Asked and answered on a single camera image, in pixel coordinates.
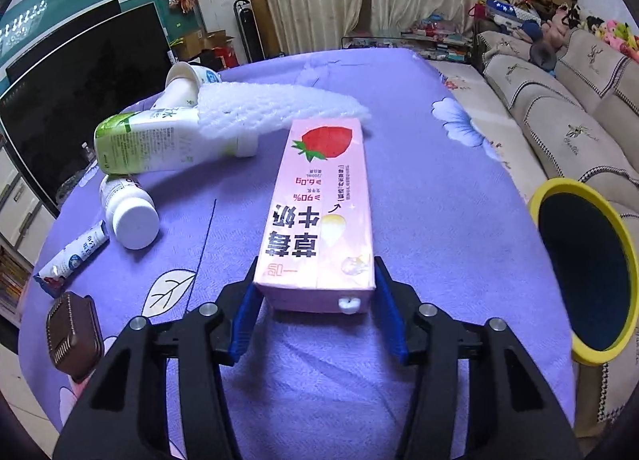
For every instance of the small white pill bottle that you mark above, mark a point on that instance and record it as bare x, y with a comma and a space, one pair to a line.
132, 220

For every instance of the blue star print bag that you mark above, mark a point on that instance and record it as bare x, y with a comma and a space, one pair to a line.
509, 11

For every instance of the white foam net sleeve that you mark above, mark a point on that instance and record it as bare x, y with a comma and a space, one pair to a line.
279, 105

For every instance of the green and wood television cabinet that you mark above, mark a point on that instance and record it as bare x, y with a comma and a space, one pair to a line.
20, 220

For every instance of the cardboard boxes beside television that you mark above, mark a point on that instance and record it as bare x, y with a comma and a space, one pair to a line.
212, 48

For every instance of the small brown ribbed box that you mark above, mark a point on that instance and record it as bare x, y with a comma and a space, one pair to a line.
75, 335

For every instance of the row of plush toys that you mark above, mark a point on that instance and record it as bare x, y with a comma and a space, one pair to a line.
609, 30

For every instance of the black tower fan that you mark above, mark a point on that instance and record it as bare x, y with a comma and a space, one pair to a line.
249, 35

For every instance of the white yogurt cup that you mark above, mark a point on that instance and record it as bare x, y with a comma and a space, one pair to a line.
182, 83

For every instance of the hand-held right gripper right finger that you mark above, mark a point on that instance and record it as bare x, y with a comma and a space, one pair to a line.
392, 313

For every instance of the purple floral blanket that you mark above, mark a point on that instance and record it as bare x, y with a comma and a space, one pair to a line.
449, 220

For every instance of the dark grey neck pillow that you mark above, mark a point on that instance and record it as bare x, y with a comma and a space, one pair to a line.
543, 53

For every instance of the green and white plastic bottle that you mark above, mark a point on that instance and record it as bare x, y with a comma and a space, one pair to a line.
150, 140

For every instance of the black flat television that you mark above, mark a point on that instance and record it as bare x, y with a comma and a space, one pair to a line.
60, 115

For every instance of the beige embroidered sofa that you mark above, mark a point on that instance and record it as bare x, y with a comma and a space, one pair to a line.
564, 125

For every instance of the glass table with books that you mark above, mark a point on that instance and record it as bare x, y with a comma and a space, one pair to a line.
439, 43

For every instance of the white blue toothpaste box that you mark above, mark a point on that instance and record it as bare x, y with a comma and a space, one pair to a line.
70, 260

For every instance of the pink strawberry milk carton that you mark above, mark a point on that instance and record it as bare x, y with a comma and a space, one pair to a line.
319, 200

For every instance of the yellow rimmed trash bin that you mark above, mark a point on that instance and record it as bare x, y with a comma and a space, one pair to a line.
584, 265

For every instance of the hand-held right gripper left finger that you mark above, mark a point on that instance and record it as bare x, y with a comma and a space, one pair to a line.
244, 313

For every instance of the beige floral sheet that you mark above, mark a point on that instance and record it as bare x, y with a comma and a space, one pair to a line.
494, 130

